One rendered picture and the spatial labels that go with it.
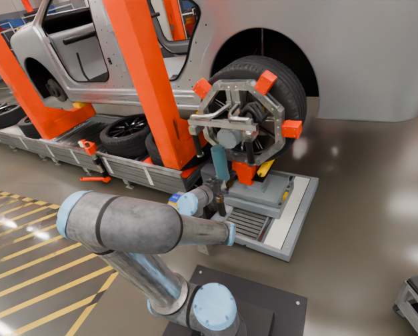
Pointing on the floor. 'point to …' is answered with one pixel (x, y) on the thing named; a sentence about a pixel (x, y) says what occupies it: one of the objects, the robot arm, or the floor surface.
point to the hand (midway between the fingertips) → (223, 187)
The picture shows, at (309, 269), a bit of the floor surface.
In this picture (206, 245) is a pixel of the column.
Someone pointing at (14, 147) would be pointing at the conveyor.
